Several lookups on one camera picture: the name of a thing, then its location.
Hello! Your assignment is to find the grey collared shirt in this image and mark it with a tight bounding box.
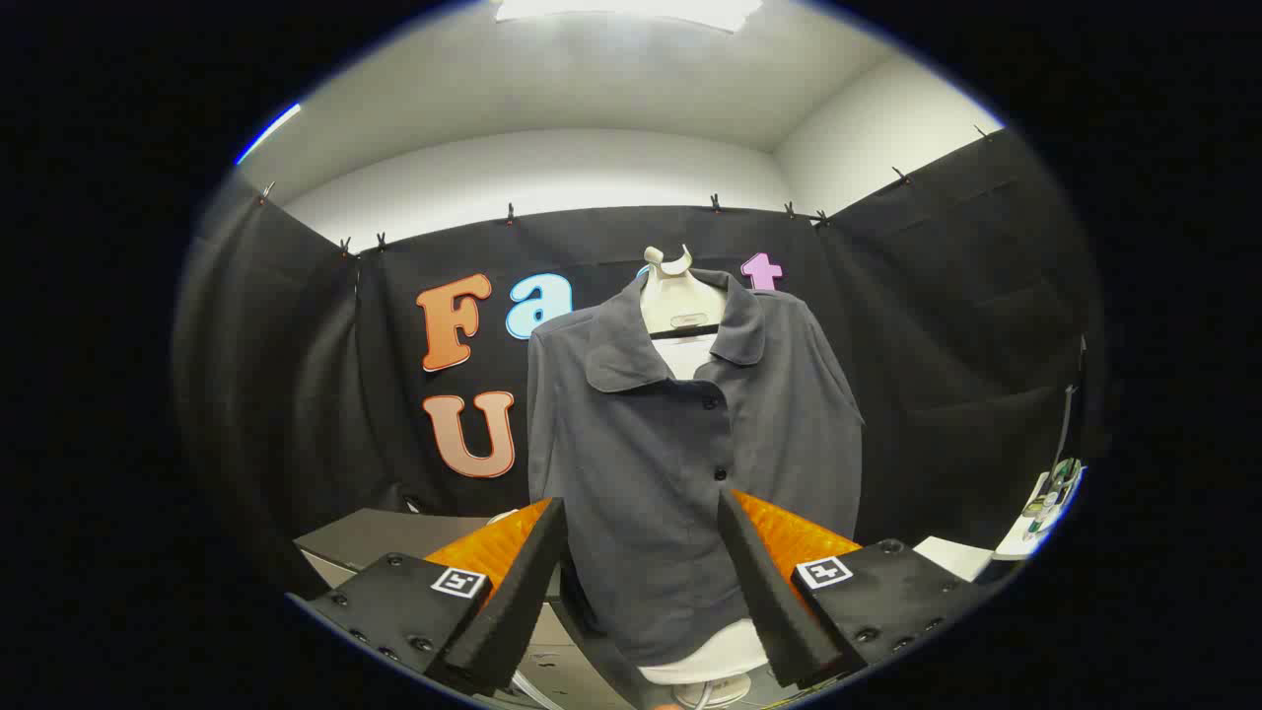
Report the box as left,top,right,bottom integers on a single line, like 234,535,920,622
526,268,867,668

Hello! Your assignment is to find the cluttered white tray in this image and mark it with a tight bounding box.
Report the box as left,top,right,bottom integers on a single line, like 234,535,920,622
994,459,1086,563

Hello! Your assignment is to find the ceiling light strip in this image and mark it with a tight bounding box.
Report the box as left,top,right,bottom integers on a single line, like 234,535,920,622
235,102,303,166

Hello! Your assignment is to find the row of black cloth clips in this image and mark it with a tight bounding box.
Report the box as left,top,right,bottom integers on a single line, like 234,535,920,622
258,123,997,259

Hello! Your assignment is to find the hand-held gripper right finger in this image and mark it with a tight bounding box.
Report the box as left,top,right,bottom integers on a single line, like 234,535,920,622
717,488,992,691

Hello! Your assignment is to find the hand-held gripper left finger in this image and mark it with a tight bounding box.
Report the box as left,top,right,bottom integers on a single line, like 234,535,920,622
286,496,570,696

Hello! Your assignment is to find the black backdrop cloth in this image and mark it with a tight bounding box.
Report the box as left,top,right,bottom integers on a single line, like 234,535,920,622
173,126,1105,593

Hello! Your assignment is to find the ceiling light panel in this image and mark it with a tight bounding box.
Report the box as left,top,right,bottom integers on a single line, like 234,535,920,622
493,0,765,34

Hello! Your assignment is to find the white paper sheet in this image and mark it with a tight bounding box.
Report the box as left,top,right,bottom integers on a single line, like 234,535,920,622
912,535,995,583

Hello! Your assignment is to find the dark hanging cable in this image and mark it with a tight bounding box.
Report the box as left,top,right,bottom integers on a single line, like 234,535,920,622
1060,335,1087,464

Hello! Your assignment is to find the grey drawer cabinet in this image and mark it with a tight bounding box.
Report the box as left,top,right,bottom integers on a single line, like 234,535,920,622
294,508,538,593

